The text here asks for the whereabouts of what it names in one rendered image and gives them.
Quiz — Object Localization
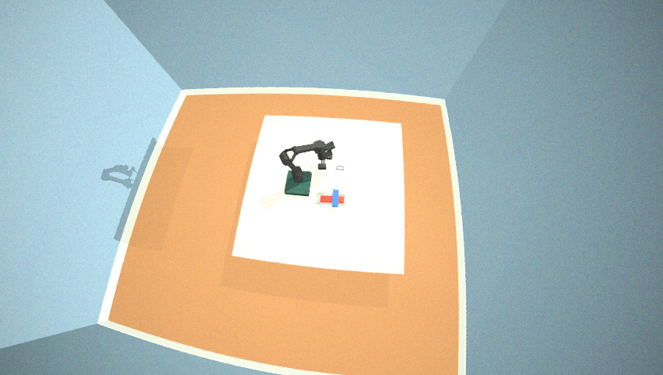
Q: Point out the red bar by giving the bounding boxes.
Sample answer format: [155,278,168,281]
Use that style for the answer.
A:
[321,195,344,203]

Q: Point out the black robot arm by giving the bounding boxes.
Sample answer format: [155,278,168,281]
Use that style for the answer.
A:
[278,140,335,183]

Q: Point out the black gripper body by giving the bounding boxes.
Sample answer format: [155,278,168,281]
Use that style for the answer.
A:
[317,154,327,170]

